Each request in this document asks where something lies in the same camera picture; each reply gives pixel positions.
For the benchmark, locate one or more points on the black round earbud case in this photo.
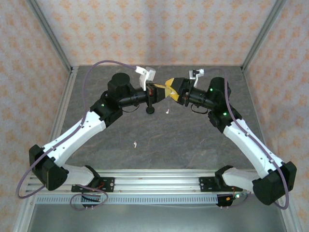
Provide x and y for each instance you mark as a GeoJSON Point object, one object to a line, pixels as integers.
{"type": "Point", "coordinates": [150, 110]}

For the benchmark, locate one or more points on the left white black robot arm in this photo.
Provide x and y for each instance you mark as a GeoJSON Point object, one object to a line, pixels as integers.
{"type": "Point", "coordinates": [72, 137]}

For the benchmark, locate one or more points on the black base electronics board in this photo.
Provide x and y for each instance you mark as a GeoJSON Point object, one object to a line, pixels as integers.
{"type": "Point", "coordinates": [227, 200]}
{"type": "Point", "coordinates": [90, 199]}

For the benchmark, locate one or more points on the grey metal panel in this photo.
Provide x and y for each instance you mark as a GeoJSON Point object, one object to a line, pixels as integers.
{"type": "Point", "coordinates": [154, 220]}

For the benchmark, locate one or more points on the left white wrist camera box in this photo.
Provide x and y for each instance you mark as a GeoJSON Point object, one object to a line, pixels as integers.
{"type": "Point", "coordinates": [144, 77]}

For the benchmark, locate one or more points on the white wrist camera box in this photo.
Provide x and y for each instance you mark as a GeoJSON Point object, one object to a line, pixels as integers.
{"type": "Point", "coordinates": [144, 77]}
{"type": "Point", "coordinates": [196, 77]}

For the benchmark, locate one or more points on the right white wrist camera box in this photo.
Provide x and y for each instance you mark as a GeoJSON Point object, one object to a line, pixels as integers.
{"type": "Point", "coordinates": [196, 77]}

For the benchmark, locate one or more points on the aluminium table side rail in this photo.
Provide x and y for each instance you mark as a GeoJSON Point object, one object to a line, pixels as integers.
{"type": "Point", "coordinates": [253, 101]}
{"type": "Point", "coordinates": [68, 84]}

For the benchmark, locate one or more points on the aluminium frame post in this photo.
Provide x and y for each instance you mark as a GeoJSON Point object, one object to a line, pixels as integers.
{"type": "Point", "coordinates": [51, 36]}
{"type": "Point", "coordinates": [262, 36]}

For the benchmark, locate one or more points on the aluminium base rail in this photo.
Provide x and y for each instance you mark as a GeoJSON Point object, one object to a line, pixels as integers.
{"type": "Point", "coordinates": [154, 183]}

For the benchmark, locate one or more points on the aluminium frame leg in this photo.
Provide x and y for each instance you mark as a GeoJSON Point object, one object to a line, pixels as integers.
{"type": "Point", "coordinates": [23, 215]}
{"type": "Point", "coordinates": [293, 217]}

